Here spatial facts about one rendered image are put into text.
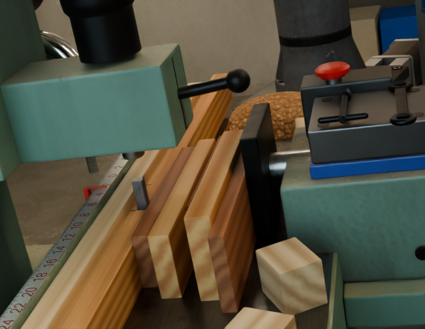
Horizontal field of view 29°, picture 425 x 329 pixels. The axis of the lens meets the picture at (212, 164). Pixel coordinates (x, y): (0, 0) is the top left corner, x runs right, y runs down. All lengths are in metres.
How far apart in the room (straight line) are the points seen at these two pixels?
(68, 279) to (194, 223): 0.10
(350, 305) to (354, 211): 0.08
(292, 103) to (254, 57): 3.17
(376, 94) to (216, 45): 3.45
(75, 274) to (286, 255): 0.15
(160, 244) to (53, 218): 2.61
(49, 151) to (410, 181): 0.29
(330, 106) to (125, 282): 0.22
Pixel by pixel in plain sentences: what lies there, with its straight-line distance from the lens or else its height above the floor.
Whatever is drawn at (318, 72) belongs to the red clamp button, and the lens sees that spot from 0.71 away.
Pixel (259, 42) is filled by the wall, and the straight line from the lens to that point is 4.08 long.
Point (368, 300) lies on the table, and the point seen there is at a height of 0.87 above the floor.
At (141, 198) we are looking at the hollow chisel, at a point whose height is 0.95.
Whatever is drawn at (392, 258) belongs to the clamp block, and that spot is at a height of 0.89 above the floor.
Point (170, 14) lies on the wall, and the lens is 4.16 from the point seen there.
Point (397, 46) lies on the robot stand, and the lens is 1.74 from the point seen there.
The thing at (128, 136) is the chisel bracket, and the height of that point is 1.02.
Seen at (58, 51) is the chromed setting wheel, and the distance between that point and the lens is 0.82.
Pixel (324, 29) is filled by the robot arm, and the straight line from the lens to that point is 1.28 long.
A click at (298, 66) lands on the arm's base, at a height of 0.87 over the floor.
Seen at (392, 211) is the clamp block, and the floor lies 0.93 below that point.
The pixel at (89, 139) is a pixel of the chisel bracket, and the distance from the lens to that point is 0.67.
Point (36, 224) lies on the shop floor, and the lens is 3.21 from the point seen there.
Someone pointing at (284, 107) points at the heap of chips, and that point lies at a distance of 0.93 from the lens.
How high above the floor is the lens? 1.22
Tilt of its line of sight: 21 degrees down
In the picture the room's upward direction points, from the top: 11 degrees counter-clockwise
